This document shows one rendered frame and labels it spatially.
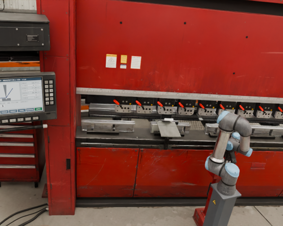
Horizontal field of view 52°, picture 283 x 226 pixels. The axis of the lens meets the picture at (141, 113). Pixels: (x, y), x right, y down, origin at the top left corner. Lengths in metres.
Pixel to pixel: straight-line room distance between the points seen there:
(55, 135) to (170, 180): 1.27
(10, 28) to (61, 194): 1.65
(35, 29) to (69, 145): 1.08
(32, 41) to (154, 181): 1.82
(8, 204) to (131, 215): 1.27
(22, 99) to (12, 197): 1.56
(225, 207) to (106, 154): 1.15
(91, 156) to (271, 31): 1.96
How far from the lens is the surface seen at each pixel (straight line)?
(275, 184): 3.59
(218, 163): 2.38
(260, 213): 3.66
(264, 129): 3.22
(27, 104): 2.16
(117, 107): 2.65
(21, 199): 3.41
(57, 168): 2.78
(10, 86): 2.10
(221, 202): 2.49
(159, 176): 3.02
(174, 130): 2.69
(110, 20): 2.40
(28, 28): 2.01
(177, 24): 2.48
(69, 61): 2.29
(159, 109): 2.70
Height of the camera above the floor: 2.33
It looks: 27 degrees down
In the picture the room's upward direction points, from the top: 7 degrees clockwise
